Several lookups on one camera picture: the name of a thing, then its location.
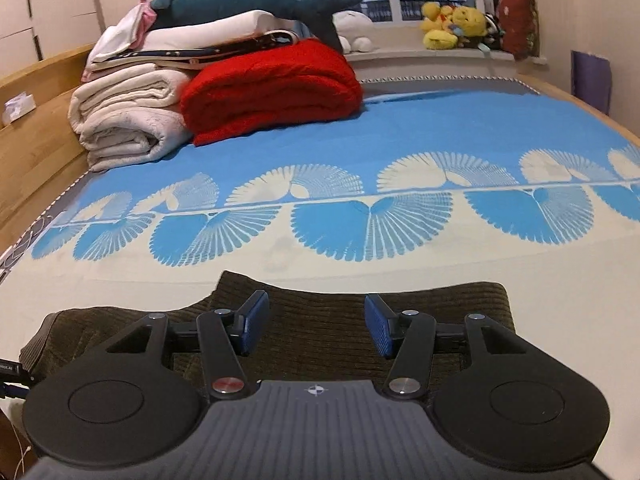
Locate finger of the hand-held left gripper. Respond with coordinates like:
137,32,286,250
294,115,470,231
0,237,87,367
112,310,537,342
0,381,33,401

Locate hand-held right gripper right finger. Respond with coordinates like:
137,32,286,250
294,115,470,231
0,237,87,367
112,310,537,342
364,293,519,401

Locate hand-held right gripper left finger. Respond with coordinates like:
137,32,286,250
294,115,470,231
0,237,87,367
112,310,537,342
102,290,271,402

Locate dark olive corduroy pants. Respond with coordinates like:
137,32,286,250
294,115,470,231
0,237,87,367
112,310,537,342
20,270,517,397

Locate blue and white printed bedsheet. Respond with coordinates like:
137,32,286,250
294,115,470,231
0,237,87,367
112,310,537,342
0,76,640,466

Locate red folded blanket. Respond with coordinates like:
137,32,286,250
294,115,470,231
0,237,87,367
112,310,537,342
180,38,364,149

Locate thick white folded blanket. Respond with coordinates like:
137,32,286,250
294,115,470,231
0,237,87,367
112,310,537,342
68,67,197,174

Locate tissue pack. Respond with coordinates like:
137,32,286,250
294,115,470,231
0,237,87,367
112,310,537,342
4,92,38,127

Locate white window sill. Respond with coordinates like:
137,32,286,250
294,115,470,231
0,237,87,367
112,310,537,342
344,45,550,82

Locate cream folded blanket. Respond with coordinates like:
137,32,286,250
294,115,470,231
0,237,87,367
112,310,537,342
142,9,302,54

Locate yellow plush bear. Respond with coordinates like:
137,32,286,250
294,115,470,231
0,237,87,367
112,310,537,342
419,2,457,51

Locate blue shark plush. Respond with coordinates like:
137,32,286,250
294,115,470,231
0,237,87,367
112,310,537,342
149,0,366,54

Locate pink and white cloth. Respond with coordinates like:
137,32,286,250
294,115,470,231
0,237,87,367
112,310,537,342
81,2,157,82

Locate yellow plush duck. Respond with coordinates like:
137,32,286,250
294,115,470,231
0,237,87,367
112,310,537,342
449,6,490,51

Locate black and white plush toy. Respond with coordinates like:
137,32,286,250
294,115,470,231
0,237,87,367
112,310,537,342
481,12,505,52

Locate purple board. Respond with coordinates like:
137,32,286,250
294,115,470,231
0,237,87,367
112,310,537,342
571,50,613,117

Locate red cushion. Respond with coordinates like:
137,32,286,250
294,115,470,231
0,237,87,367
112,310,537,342
496,0,541,61

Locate white wardrobe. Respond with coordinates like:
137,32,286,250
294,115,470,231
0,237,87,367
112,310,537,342
0,0,97,77

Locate wooden bed frame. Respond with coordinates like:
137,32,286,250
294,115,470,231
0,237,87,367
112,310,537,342
0,42,640,257

